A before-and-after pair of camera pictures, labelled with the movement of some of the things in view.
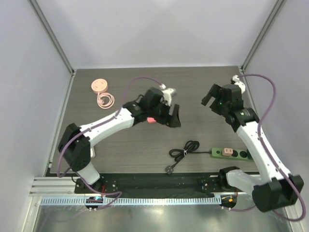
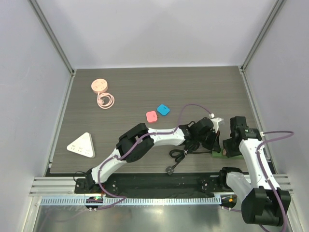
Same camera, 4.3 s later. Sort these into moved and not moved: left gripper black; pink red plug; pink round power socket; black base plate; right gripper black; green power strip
Moved: left gripper black; right gripper black
Not moved: pink red plug; black base plate; green power strip; pink round power socket
